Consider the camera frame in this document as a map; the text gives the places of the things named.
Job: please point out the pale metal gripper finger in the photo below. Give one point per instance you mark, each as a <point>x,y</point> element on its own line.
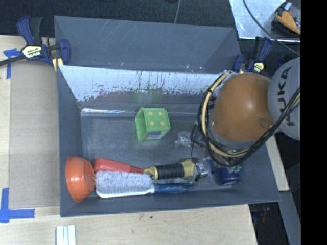
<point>201,165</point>
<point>203,173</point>

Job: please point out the blue cylinder cup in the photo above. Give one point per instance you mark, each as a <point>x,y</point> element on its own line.
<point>227,179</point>

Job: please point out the small clear plastic piece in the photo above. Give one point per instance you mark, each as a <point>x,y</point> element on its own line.
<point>183,138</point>

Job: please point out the green cube with yellow dots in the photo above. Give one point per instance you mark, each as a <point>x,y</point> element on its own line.
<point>153,122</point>

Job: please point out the grey metal bin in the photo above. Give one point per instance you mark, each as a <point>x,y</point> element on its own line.
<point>122,142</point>

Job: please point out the orange plastic bowl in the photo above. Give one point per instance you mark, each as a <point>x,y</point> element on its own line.
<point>76,179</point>

